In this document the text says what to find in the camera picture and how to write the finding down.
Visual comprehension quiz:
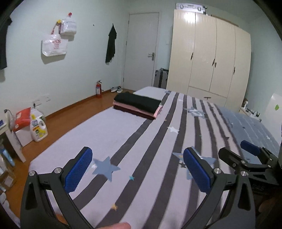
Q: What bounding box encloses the black printed t-shirt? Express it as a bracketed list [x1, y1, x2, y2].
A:
[114, 92, 161, 113]

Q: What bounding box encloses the person left hand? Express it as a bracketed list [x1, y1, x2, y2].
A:
[98, 222, 131, 229]

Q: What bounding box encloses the yellow detergent bottle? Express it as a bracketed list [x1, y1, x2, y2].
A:
[30, 114, 48, 142]

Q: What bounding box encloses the red package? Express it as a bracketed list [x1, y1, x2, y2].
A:
[13, 107, 31, 132]

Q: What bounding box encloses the pink folded garment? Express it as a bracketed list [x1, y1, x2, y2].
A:
[113, 101, 163, 119]

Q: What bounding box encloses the striped bed sheet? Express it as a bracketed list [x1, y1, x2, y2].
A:
[30, 91, 280, 228]

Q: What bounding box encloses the cream wardrobe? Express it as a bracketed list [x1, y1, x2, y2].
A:
[166, 9, 251, 112]

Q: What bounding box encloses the white pillow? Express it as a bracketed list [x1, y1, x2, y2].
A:
[133, 86, 166, 101]

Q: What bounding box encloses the maroon folded garment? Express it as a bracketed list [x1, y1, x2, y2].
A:
[113, 106, 155, 120]

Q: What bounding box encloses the grey suitcase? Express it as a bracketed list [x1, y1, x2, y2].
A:
[154, 68, 169, 89]

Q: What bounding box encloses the red fire extinguisher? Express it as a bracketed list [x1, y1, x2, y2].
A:
[96, 80, 103, 98]

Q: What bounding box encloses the pair of shoes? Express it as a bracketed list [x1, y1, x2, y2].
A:
[110, 86, 123, 93]

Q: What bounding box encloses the white door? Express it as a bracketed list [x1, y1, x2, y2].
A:
[123, 12, 159, 91]

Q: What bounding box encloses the white plastic bag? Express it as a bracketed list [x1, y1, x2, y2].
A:
[42, 20, 68, 57]

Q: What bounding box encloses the white hanging packet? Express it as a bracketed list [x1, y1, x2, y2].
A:
[60, 12, 77, 36]

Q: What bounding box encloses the black garment on wall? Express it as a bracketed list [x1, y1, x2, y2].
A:
[105, 24, 117, 65]

